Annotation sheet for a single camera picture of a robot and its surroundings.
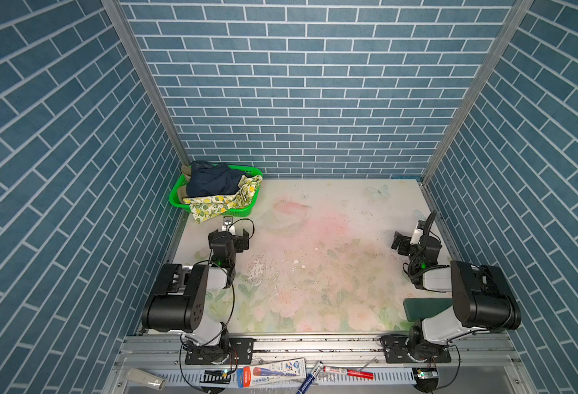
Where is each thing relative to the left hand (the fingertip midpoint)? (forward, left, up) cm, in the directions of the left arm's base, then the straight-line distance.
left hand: (236, 229), depth 94 cm
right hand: (-2, -68, -1) cm, 68 cm away
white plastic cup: (-46, +18, -5) cm, 50 cm away
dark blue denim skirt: (+21, +13, +6) cm, 25 cm away
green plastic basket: (+19, +28, 0) cm, 34 cm away
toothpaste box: (-45, -17, -6) cm, 48 cm away
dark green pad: (-28, -64, -5) cm, 70 cm away
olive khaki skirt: (+31, +28, +1) cm, 42 cm away
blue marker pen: (-46, -28, -5) cm, 54 cm away
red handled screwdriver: (-45, -39, -6) cm, 60 cm away
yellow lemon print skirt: (+8, +14, +3) cm, 17 cm away
